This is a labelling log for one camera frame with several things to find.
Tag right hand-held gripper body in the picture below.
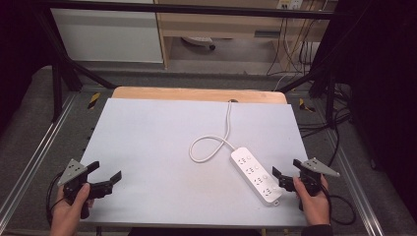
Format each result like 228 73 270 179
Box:
280 156 341 211

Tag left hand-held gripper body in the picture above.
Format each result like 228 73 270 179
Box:
57 158 115 220

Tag white power strip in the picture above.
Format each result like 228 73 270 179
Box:
230 147 284 207

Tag person's right hand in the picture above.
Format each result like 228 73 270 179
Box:
292 174 331 227

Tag person's left hand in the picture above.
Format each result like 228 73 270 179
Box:
49 182 96 236

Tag white table mat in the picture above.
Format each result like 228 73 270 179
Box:
79 97 310 229

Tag yellow black tape strip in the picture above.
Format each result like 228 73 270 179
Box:
87 91 101 110
298 97 317 113

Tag person's dark clothing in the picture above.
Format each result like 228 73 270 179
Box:
127 227 264 236

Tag dark curtain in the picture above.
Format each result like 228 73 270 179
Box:
0 0 55 132
328 0 417 224

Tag light wooden table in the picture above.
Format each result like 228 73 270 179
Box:
111 86 289 105

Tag white cabinet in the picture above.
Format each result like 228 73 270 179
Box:
50 0 164 64

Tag office chair base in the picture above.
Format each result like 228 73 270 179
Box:
181 35 217 51

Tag wooden desk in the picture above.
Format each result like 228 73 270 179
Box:
153 0 330 71

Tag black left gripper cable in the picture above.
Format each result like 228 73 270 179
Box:
45 170 68 228

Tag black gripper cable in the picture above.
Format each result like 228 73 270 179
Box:
322 183 357 226
45 170 68 228

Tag aluminium floor rail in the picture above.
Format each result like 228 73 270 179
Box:
0 93 79 224
323 129 386 236

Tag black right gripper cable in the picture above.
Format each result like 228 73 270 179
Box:
322 183 357 226

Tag black floor cables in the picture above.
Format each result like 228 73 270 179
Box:
295 83 354 166

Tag white power strip cord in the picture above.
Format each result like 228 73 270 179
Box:
188 100 237 164

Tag black metal frame leg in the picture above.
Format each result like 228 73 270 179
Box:
278 19 340 127
32 8 117 123

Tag hanging cable bundle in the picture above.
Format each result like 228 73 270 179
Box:
266 0 330 77

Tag white wall outlet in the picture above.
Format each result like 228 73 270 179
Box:
275 0 305 11

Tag black metal frame crossbar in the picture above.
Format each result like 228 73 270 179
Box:
32 1 340 20

